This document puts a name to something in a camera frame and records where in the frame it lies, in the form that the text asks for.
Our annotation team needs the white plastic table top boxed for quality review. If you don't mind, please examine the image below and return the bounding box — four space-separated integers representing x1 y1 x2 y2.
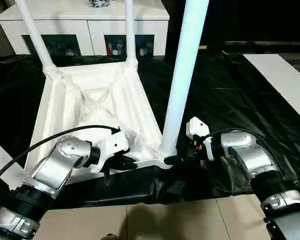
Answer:
8 61 178 190

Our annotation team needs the black box with yellow label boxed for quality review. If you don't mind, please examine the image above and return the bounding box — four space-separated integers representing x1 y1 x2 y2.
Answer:
168 0 300 57

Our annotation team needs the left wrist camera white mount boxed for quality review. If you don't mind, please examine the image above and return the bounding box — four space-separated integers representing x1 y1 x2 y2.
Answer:
91 129 130 175

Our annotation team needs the white plastic table leg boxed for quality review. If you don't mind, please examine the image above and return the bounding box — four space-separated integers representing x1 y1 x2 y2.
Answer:
158 0 211 158
14 0 63 76
0 136 25 186
124 0 139 70

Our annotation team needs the white side table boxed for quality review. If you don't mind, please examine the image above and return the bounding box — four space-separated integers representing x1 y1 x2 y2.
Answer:
242 53 300 118

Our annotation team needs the white cabinet with glass doors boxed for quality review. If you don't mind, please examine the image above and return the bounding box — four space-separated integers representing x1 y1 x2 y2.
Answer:
0 0 171 57

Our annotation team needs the black mat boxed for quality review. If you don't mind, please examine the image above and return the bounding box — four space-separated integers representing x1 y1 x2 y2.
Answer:
0 52 300 208

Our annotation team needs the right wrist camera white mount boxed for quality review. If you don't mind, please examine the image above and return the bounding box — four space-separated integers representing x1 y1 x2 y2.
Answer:
185 116 215 161

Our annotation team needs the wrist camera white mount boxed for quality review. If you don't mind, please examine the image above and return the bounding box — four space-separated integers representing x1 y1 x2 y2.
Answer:
185 116 215 161
91 129 130 175

